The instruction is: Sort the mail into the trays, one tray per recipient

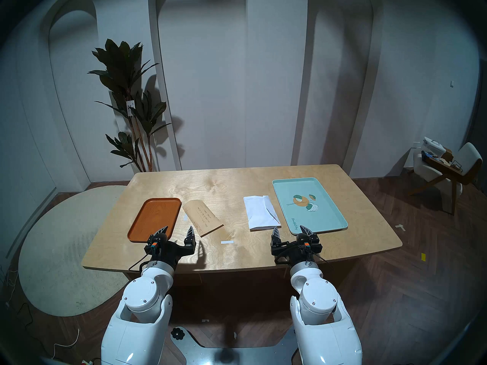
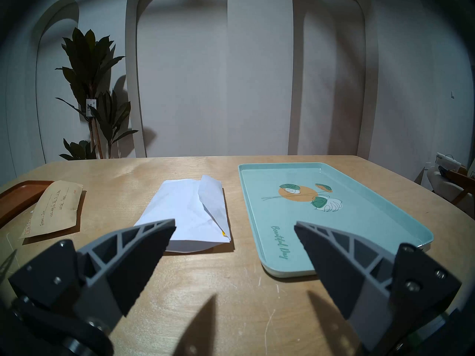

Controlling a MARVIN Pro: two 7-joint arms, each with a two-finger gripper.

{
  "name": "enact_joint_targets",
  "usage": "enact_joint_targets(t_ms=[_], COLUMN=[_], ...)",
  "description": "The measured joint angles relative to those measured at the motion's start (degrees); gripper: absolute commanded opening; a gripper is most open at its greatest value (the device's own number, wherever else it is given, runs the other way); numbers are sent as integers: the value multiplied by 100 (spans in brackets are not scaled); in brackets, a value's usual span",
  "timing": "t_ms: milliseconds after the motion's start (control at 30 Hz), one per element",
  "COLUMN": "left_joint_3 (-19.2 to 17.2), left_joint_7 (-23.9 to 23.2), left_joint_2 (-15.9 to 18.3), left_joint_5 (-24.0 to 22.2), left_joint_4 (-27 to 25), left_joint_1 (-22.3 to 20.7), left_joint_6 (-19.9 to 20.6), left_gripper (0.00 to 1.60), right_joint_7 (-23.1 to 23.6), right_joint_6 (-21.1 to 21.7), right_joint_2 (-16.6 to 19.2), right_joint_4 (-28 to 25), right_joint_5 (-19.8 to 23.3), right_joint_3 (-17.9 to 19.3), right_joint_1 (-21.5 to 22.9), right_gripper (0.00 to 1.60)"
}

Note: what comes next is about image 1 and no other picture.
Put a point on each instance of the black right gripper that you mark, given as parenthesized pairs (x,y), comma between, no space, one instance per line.
(291,252)

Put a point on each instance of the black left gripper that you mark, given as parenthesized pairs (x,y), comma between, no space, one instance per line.
(177,250)

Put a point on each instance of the brown paper envelope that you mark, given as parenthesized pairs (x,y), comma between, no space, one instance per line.
(201,218)

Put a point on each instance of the white paper envelope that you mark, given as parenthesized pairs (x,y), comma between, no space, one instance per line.
(260,214)

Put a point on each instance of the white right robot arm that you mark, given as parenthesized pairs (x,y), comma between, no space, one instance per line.
(319,299)

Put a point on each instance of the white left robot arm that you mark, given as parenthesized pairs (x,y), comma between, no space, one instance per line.
(144,295)

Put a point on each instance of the orange wooden tray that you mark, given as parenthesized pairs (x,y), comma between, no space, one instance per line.
(156,216)

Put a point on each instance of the teal printed tray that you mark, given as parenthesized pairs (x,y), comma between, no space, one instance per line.
(304,193)

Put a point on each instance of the light wooden table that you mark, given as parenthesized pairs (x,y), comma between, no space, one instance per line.
(228,185)

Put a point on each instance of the black base knob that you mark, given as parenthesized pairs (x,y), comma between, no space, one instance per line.
(177,333)

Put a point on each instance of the round beige rug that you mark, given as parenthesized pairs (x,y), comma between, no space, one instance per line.
(57,246)

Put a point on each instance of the white plant tag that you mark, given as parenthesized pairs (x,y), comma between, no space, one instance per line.
(131,108)

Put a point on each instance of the dark blue flat item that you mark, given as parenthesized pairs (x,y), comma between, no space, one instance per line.
(428,156)

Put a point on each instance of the white storage box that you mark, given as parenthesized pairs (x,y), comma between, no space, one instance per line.
(433,144)

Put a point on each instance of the tall green potted plant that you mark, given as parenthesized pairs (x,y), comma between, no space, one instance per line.
(121,67)

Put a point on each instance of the cream wooden armchair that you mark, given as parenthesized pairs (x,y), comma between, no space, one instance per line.
(466,157)

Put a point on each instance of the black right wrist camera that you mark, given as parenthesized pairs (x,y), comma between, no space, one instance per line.
(311,248)

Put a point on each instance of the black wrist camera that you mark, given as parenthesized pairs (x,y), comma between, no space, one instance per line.
(311,248)
(152,247)

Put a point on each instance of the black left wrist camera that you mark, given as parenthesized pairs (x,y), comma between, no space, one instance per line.
(152,247)

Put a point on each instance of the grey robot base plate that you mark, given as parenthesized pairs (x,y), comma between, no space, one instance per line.
(213,354)

